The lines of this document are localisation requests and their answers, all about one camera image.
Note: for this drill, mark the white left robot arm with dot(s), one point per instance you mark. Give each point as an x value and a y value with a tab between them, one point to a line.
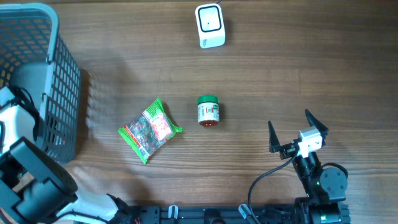
34	188

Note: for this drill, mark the grey plastic mesh basket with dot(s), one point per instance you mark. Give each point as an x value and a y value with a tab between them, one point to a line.
35	58

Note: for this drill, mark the green gummy candy bag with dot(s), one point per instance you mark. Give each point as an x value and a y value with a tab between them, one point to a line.
149	131

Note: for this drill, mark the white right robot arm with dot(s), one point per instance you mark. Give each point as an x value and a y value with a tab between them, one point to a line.
324	184

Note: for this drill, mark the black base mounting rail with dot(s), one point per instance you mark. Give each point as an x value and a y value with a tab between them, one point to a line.
236	214

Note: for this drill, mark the white barcode scanner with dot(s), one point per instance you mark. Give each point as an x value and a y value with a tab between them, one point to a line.
210	25

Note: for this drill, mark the green lid spice jar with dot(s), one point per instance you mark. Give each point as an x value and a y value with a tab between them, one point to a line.
208	110

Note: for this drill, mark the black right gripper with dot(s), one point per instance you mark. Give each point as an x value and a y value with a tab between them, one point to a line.
289	149

